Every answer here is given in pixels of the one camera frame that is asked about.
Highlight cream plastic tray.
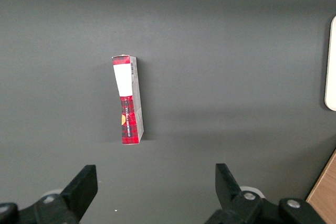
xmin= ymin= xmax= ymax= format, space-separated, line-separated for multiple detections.
xmin=324 ymin=15 xmax=336 ymax=111

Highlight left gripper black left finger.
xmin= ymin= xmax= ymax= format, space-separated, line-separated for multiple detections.
xmin=19 ymin=165 xmax=98 ymax=224

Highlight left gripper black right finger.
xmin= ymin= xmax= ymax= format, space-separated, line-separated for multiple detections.
xmin=206 ymin=163 xmax=283 ymax=224

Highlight red plaid cardboard box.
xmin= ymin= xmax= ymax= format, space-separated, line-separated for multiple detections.
xmin=111 ymin=55 xmax=145 ymax=146

